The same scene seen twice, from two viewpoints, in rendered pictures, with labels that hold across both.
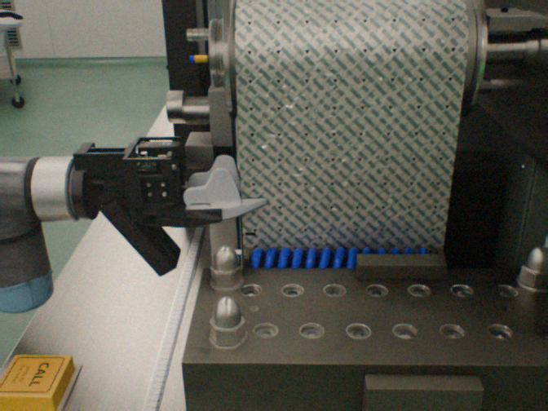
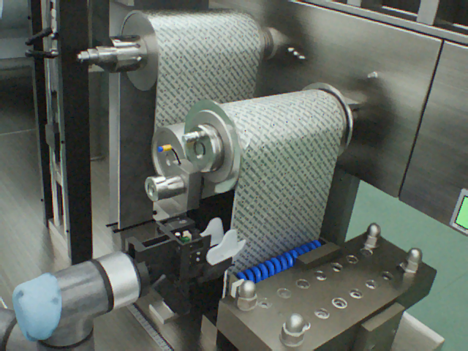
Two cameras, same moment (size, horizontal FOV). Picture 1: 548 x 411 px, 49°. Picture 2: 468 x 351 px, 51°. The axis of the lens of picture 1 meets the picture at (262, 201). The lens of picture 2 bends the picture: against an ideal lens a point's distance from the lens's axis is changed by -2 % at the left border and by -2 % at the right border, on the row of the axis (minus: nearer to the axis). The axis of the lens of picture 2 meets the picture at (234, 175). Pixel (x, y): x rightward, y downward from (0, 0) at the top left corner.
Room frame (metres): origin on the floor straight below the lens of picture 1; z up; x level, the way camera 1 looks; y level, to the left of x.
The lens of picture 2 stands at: (0.15, 0.51, 1.57)
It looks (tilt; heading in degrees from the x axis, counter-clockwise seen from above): 27 degrees down; 315
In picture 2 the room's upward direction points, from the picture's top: 7 degrees clockwise
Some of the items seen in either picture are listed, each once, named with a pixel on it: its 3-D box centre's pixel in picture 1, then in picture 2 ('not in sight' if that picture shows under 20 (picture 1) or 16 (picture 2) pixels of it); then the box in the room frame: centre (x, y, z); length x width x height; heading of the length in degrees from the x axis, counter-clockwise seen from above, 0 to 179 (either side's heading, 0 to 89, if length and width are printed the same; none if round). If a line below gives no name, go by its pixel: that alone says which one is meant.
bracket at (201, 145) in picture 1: (213, 198); (172, 246); (0.72, 0.06, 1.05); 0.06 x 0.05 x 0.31; 87
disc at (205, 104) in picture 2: (232, 53); (211, 146); (0.68, 0.03, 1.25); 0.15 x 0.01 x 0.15; 177
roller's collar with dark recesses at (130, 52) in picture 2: not in sight; (124, 53); (0.93, 0.04, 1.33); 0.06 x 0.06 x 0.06; 87
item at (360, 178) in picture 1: (344, 187); (281, 218); (0.62, -0.09, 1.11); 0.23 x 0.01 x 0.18; 87
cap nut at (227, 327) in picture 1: (227, 318); (294, 327); (0.46, 0.04, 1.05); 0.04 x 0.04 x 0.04
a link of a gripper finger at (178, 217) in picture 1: (183, 211); (205, 266); (0.60, 0.09, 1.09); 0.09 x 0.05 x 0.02; 86
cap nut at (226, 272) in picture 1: (226, 264); (247, 292); (0.55, 0.04, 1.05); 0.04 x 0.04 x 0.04
